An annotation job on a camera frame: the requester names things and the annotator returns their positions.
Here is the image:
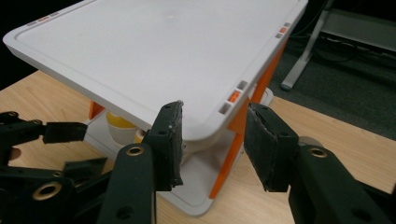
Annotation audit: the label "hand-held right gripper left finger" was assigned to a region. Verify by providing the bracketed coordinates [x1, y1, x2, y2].
[142, 100, 185, 192]

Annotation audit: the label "small white grey orange shoe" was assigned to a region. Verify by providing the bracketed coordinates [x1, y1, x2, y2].
[105, 111, 138, 147]

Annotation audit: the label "bundle of black cables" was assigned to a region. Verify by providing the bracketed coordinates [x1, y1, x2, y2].
[292, 29, 396, 68]

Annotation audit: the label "white shoe rack orange posts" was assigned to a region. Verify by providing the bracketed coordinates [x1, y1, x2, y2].
[2, 0, 309, 217]

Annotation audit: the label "grey metal stand leg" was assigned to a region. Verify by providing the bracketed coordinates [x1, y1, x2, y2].
[279, 0, 396, 91]

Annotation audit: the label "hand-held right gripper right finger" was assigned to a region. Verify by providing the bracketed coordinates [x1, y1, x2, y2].
[243, 102, 301, 193]

